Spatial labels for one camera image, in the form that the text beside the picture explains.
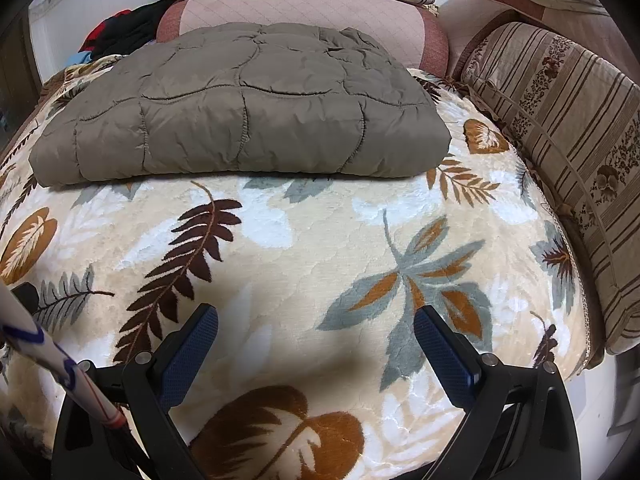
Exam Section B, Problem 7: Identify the white cable with blue marks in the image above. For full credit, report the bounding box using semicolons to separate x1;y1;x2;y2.
0;278;151;480

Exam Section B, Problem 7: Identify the olive quilted hooded jacket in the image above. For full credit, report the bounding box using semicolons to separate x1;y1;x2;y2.
29;23;451;186

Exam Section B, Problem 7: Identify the leaf pattern beige blanket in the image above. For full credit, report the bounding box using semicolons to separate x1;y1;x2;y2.
1;63;591;479

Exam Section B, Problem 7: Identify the pile of dark clothes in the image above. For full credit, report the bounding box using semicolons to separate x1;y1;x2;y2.
65;0;174;66

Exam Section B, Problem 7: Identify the striped floral side cushion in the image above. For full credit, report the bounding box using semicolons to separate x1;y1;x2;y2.
461;22;639;354

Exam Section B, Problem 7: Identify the pink sofa armrest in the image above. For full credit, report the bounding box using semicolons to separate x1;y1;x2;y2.
438;0;639;81

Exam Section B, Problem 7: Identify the pink quilted sofa cushion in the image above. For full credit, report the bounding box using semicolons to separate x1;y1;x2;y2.
156;0;449;77

